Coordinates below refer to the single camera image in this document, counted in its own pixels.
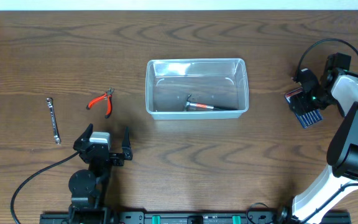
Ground silver combination wrench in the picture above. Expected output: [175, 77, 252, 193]
[46, 98, 62, 145]

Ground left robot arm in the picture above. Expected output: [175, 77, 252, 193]
[68, 124, 133, 223]

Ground clear plastic container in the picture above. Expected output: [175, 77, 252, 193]
[145, 58, 249, 120]

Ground blue precision screwdriver set case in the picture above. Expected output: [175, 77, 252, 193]
[284, 87, 323, 129]

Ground claw hammer orange handle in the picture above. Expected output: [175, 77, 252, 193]
[183, 94, 238, 112]

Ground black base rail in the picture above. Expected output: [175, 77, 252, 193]
[39, 211, 352, 224]

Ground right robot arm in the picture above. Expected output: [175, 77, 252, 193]
[278, 53, 358, 223]

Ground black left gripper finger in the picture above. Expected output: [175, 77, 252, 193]
[73, 123, 93, 149]
[121, 127, 133, 161]

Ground red black handled pliers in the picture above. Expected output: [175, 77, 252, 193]
[86, 87, 114, 119]

